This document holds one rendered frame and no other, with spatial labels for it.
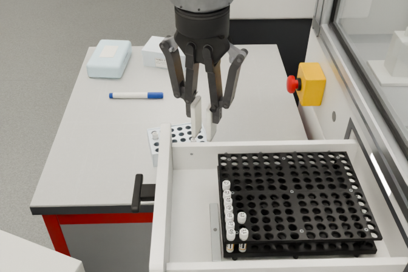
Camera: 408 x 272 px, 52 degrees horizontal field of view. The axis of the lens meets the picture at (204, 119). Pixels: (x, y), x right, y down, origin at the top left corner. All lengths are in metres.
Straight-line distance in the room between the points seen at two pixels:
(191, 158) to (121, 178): 0.19
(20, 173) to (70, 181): 1.20
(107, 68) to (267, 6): 0.54
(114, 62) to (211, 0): 0.67
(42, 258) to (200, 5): 0.44
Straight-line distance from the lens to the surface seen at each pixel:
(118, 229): 0.93
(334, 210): 0.67
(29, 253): 0.73
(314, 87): 0.92
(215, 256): 0.66
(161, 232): 0.59
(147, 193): 0.65
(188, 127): 0.95
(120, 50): 1.23
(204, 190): 0.75
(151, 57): 1.20
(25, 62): 2.92
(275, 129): 1.00
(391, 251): 0.72
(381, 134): 0.68
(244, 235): 0.60
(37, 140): 2.25
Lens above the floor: 1.40
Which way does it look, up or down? 39 degrees down
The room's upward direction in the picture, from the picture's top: straight up
